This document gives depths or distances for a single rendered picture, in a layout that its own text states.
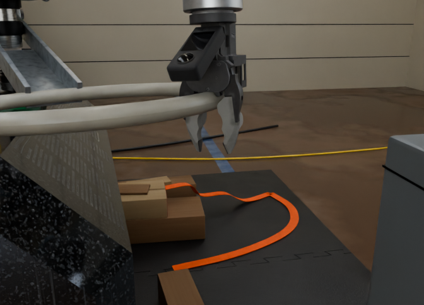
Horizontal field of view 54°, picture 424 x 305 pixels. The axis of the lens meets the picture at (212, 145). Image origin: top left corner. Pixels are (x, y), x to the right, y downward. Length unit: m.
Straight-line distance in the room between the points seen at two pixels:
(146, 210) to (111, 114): 1.50
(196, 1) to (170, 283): 1.16
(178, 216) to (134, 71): 4.34
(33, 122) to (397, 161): 0.58
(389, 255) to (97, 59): 5.63
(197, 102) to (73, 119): 0.17
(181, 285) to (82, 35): 4.98
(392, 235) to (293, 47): 5.90
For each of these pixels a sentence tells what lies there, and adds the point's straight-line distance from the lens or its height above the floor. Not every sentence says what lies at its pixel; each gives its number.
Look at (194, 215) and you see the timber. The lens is 2.04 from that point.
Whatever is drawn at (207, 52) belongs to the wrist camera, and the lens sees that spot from 0.58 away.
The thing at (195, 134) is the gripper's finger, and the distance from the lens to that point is 0.66.
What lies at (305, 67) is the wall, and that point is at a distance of 6.73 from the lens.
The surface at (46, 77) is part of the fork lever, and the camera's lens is 1.11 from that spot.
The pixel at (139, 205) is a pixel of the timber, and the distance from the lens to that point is 1.99.
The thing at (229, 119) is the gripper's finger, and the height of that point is 0.90.
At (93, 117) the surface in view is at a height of 0.93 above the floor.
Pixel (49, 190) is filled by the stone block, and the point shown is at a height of 0.73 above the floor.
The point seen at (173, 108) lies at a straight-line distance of 0.55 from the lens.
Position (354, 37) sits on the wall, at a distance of 7.05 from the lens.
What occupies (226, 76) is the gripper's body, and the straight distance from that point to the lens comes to 0.62.
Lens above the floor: 1.05
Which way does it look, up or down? 17 degrees down
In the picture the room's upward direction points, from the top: straight up
